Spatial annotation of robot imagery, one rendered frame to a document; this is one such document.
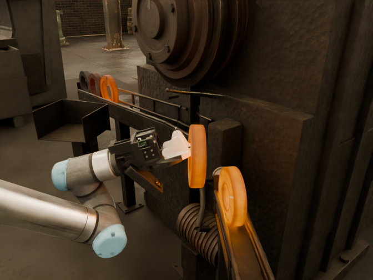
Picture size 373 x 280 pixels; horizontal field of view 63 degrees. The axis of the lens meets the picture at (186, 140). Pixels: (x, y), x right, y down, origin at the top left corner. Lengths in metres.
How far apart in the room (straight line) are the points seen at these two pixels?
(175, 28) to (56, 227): 0.62
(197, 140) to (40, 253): 1.29
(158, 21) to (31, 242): 1.35
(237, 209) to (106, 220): 0.30
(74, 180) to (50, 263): 1.00
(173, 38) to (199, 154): 0.42
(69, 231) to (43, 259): 1.09
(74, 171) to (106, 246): 0.19
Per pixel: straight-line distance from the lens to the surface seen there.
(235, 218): 0.76
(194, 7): 0.95
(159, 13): 1.01
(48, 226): 0.67
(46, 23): 3.91
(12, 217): 0.65
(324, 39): 0.90
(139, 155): 0.71
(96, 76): 1.93
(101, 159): 0.74
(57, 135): 1.55
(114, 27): 8.15
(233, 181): 0.75
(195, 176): 0.69
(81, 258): 1.71
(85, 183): 0.78
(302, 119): 0.91
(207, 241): 0.98
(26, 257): 1.82
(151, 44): 1.10
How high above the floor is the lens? 1.18
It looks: 25 degrees down
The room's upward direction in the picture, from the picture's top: straight up
